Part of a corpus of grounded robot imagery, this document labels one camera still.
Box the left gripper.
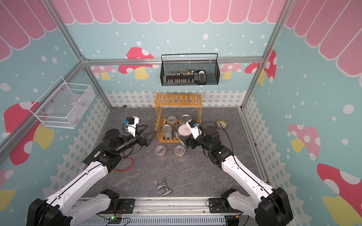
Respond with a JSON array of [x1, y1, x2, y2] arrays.
[[115, 124, 157, 154]]

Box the large white-lid seed jar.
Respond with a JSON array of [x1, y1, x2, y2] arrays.
[[178, 124, 192, 147]]

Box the clear tub orange contents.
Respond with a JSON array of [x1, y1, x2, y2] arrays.
[[174, 145, 185, 158]]

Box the clear tub red contents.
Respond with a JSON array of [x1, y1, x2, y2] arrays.
[[155, 145, 166, 157]]

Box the wooden two-tier shelf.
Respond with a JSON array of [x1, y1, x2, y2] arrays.
[[155, 93, 203, 143]]

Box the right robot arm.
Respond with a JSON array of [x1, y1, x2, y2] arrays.
[[179, 122, 294, 226]]

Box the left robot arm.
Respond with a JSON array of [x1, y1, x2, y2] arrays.
[[26, 125, 157, 226]]

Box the green label tin can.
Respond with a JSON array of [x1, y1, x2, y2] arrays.
[[161, 124, 173, 138]]

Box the purple label tin can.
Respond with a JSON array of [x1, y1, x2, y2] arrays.
[[173, 124, 181, 139]]

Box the rear tin can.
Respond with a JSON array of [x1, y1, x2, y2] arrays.
[[180, 115, 192, 125]]

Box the round tin on floor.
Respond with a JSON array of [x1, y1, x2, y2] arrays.
[[216, 119, 228, 131]]

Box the chrome faucet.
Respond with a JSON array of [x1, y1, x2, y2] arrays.
[[155, 178, 172, 196]]

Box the black flat box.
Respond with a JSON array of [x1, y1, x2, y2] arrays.
[[83, 143, 105, 165]]

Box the black items in basket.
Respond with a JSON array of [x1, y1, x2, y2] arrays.
[[161, 70, 207, 85]]

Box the green circuit board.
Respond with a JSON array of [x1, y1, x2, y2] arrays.
[[108, 216, 122, 224]]

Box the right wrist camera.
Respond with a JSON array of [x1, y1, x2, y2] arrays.
[[186, 119, 202, 139]]

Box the red cable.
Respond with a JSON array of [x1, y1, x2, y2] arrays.
[[113, 157, 135, 172]]

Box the black wire wall basket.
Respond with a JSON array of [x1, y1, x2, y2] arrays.
[[160, 53, 220, 86]]

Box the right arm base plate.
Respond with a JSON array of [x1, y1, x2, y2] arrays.
[[206, 198, 237, 213]]

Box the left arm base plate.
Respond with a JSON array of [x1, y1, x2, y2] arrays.
[[99, 198, 135, 215]]

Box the white wire wall basket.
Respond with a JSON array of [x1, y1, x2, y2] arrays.
[[28, 77, 96, 129]]

